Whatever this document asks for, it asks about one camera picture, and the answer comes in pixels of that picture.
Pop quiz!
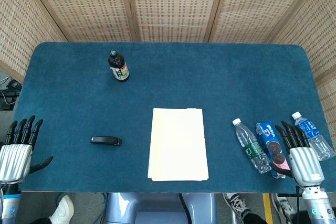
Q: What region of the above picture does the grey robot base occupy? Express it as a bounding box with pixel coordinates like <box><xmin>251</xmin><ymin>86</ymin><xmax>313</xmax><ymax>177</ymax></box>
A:
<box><xmin>104</xmin><ymin>192</ymin><xmax>218</xmax><ymax>224</ymax></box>

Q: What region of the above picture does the dark tea bottle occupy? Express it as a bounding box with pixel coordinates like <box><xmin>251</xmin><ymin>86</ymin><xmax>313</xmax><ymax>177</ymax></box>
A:
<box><xmin>108</xmin><ymin>49</ymin><xmax>130</xmax><ymax>83</ymax></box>

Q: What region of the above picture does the black base cable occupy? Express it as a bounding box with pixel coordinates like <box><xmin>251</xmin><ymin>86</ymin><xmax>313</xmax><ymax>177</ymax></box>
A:
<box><xmin>178</xmin><ymin>193</ymin><xmax>194</xmax><ymax>224</ymax></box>

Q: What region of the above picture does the cream paper notepad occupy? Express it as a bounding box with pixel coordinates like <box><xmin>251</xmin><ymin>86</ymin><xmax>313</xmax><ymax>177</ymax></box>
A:
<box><xmin>147</xmin><ymin>108</ymin><xmax>209</xmax><ymax>182</ymax></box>

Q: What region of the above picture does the blue oreo cookie pack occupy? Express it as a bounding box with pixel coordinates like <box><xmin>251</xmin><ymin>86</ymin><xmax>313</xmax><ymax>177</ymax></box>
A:
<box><xmin>255</xmin><ymin>121</ymin><xmax>291</xmax><ymax>179</ymax></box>

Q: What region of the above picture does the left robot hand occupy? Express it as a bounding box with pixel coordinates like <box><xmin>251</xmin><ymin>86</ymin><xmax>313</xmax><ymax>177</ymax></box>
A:
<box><xmin>0</xmin><ymin>115</ymin><xmax>54</xmax><ymax>184</ymax></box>

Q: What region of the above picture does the black stapler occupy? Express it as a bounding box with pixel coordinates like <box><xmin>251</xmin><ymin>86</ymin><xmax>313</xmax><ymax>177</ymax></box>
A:
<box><xmin>90</xmin><ymin>136</ymin><xmax>123</xmax><ymax>147</ymax></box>

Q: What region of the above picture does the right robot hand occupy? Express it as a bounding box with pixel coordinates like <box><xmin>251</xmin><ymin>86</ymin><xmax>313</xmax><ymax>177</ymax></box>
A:
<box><xmin>269</xmin><ymin>121</ymin><xmax>325</xmax><ymax>188</ymax></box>

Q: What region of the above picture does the blue table cloth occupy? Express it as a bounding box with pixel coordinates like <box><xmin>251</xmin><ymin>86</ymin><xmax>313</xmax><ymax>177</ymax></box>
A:
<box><xmin>12</xmin><ymin>41</ymin><xmax>336</xmax><ymax>195</ymax></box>

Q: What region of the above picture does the woven folding screen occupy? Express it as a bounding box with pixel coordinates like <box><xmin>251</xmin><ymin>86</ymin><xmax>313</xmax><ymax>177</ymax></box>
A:
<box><xmin>0</xmin><ymin>0</ymin><xmax>336</xmax><ymax>141</ymax></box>

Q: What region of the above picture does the black and white sneaker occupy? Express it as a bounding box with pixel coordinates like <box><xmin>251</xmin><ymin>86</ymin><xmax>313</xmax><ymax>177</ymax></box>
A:
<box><xmin>270</xmin><ymin>193</ymin><xmax>296</xmax><ymax>222</ymax></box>
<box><xmin>223</xmin><ymin>193</ymin><xmax>253</xmax><ymax>223</ymax></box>

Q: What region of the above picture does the blue label water bottle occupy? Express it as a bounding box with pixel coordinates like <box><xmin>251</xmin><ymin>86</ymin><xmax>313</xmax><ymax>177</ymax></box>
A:
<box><xmin>290</xmin><ymin>111</ymin><xmax>336</xmax><ymax>162</ymax></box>

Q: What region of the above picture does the green label water bottle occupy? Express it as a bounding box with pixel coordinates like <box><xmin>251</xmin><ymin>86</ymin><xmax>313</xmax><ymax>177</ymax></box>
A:
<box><xmin>232</xmin><ymin>118</ymin><xmax>273</xmax><ymax>174</ymax></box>

